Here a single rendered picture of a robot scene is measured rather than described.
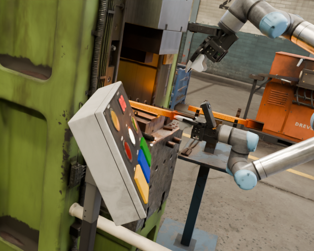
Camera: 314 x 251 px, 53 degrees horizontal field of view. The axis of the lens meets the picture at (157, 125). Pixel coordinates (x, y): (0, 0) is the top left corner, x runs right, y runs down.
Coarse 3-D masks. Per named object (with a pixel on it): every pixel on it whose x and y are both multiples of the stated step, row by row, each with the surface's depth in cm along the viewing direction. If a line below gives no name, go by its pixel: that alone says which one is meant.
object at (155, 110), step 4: (132, 104) 147; (136, 104) 146; (140, 104) 145; (144, 104) 146; (140, 108) 145; (144, 108) 144; (148, 108) 143; (152, 108) 142; (156, 108) 143; (152, 112) 143; (156, 112) 142; (160, 112) 141; (164, 112) 140; (168, 112) 139; (172, 112) 138; (176, 112) 140; (168, 116) 140; (172, 116) 138; (184, 116) 136; (188, 116) 136; (192, 116) 137
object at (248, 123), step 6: (192, 108) 174; (198, 108) 174; (216, 114) 171; (222, 114) 171; (228, 120) 169; (240, 120) 168; (246, 120) 166; (252, 120) 167; (246, 126) 167; (252, 126) 167; (258, 126) 166
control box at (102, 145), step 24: (96, 96) 86; (120, 96) 88; (72, 120) 68; (96, 120) 67; (120, 120) 80; (96, 144) 69; (120, 144) 72; (96, 168) 71; (120, 168) 71; (120, 192) 73; (120, 216) 75; (144, 216) 75
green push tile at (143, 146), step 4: (144, 140) 99; (140, 144) 95; (144, 144) 97; (144, 148) 95; (148, 148) 102; (144, 152) 95; (148, 152) 100; (148, 156) 97; (148, 160) 96; (148, 164) 96
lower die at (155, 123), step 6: (132, 108) 145; (138, 108) 145; (138, 114) 140; (144, 114) 141; (150, 114) 142; (156, 114) 141; (138, 120) 135; (144, 120) 136; (150, 120) 137; (156, 120) 142; (162, 120) 149; (144, 126) 134; (150, 126) 138; (156, 126) 144; (162, 126) 152; (150, 132) 140
